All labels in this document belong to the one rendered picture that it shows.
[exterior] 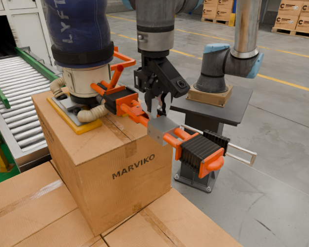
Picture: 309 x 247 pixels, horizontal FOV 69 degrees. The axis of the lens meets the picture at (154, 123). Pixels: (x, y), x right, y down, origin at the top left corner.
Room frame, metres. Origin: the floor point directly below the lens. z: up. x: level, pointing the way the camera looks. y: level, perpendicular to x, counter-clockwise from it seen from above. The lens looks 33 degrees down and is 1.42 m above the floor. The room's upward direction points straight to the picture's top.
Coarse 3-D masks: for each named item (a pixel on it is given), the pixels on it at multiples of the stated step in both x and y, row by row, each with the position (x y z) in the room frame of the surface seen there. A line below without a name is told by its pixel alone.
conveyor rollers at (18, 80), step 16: (0, 64) 2.62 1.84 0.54; (16, 64) 2.64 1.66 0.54; (0, 80) 2.14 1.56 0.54; (16, 80) 2.15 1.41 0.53; (32, 80) 2.11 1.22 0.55; (48, 80) 2.11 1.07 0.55; (16, 96) 1.76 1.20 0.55; (0, 112) 1.50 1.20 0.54; (16, 112) 1.49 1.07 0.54; (32, 112) 1.49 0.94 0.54; (16, 128) 1.26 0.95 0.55; (32, 128) 1.31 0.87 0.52; (32, 144) 1.14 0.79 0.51
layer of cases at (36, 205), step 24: (48, 168) 0.89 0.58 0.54; (0, 192) 0.73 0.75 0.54; (24, 192) 0.73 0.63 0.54; (48, 192) 0.73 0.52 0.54; (168, 192) 0.73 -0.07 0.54; (0, 216) 0.59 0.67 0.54; (24, 216) 0.59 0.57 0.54; (48, 216) 0.59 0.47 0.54; (72, 216) 0.59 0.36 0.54; (144, 216) 0.59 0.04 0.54; (168, 216) 0.59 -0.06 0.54; (192, 216) 0.59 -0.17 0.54; (0, 240) 0.49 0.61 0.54; (24, 240) 0.49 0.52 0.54; (48, 240) 0.49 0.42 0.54; (72, 240) 0.49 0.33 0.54; (96, 240) 0.49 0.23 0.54; (120, 240) 0.49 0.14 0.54; (144, 240) 0.49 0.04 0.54; (168, 240) 0.49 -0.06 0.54; (192, 240) 0.49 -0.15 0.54; (216, 240) 0.49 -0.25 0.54
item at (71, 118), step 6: (54, 96) 0.92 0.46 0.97; (60, 96) 0.87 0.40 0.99; (66, 96) 0.87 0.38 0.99; (54, 102) 0.86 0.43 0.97; (54, 108) 0.83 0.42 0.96; (60, 108) 0.81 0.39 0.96; (78, 108) 0.76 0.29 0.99; (84, 108) 0.81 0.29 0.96; (60, 114) 0.77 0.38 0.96; (66, 114) 0.76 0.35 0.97; (72, 114) 0.75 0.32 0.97; (66, 120) 0.72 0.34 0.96; (72, 120) 0.71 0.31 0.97; (96, 120) 0.72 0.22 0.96; (72, 126) 0.68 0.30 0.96; (78, 126) 0.68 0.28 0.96; (84, 126) 0.68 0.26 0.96; (90, 126) 0.68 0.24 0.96; (96, 126) 0.69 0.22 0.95; (78, 132) 0.65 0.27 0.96; (84, 132) 0.67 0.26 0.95
